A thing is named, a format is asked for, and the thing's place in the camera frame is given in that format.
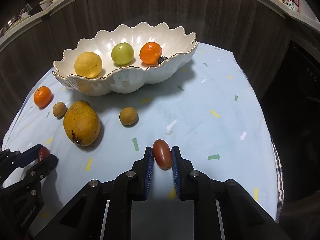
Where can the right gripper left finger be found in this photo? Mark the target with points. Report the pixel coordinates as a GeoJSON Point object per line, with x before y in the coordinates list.
{"type": "Point", "coordinates": [142, 180]}

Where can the white kitchen countertop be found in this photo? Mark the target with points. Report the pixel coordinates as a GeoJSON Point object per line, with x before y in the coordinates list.
{"type": "Point", "coordinates": [28, 22]}

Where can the white scalloped ceramic bowl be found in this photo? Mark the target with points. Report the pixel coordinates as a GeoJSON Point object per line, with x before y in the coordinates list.
{"type": "Point", "coordinates": [176, 45]}

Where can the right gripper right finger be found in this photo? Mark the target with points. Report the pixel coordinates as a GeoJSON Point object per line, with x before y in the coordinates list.
{"type": "Point", "coordinates": [181, 172]}

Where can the yellow lemon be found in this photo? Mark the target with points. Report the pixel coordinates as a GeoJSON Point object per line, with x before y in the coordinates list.
{"type": "Point", "coordinates": [88, 64]}

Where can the red grape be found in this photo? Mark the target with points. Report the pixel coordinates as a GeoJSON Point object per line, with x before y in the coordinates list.
{"type": "Point", "coordinates": [43, 153]}
{"type": "Point", "coordinates": [162, 154]}

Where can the plaid cloth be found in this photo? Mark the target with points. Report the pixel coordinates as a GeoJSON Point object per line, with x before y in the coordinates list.
{"type": "Point", "coordinates": [279, 172]}

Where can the yellow mango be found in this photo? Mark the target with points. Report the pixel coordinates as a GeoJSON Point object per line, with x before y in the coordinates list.
{"type": "Point", "coordinates": [81, 124]}

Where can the green round fruit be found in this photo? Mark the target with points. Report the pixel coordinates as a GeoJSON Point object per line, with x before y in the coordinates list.
{"type": "Point", "coordinates": [122, 54]}

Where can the light blue patterned tablecloth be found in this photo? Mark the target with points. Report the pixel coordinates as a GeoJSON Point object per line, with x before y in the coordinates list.
{"type": "Point", "coordinates": [207, 108]}

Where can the large orange tangerine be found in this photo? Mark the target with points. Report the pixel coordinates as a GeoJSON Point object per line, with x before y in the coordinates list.
{"type": "Point", "coordinates": [42, 96]}

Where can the brown longan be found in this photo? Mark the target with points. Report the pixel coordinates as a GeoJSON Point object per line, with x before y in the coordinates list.
{"type": "Point", "coordinates": [59, 109]}
{"type": "Point", "coordinates": [128, 116]}

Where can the small orange tangerine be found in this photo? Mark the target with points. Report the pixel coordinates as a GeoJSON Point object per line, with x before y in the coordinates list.
{"type": "Point", "coordinates": [150, 53]}

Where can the oil bottle white label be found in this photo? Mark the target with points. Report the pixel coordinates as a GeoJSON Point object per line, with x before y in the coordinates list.
{"type": "Point", "coordinates": [291, 4]}

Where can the dark blueberry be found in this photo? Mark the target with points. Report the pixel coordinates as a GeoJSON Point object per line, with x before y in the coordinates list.
{"type": "Point", "coordinates": [162, 59]}

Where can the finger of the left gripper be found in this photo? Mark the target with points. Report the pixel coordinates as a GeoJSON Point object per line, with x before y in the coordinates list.
{"type": "Point", "coordinates": [43, 168]}
{"type": "Point", "coordinates": [27, 157]}

